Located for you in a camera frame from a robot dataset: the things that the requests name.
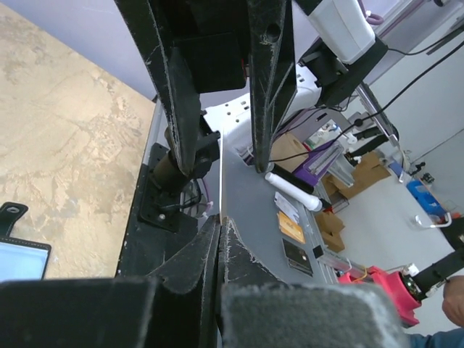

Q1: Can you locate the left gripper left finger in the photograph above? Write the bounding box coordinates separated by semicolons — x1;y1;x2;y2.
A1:
1;215;220;347

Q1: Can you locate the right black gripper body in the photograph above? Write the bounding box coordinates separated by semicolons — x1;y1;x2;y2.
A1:
155;0;250;93

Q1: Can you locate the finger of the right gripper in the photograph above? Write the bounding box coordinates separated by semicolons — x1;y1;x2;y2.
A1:
247;1;297;173
115;1;201;175

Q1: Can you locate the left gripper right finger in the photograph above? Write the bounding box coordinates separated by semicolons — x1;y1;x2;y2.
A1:
220;218;410;347

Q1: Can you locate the black leather card holder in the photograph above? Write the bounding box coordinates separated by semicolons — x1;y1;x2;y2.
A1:
1;202;52;282

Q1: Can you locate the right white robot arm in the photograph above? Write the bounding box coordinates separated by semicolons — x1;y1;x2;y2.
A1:
117;1;387;210

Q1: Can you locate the black card on desk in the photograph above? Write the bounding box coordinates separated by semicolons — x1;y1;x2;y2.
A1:
282;239;313;277

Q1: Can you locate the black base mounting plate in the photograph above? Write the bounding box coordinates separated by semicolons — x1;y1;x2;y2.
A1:
115;143;198;276

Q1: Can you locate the white tube on desk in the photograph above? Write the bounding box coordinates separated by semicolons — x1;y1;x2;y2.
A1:
265;173;323;212

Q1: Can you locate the pink plastic fixture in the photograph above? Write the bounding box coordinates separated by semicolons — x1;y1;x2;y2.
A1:
336;266;424;328

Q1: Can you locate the cardboard box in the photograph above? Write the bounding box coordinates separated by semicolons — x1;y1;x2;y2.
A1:
345;152;391;199

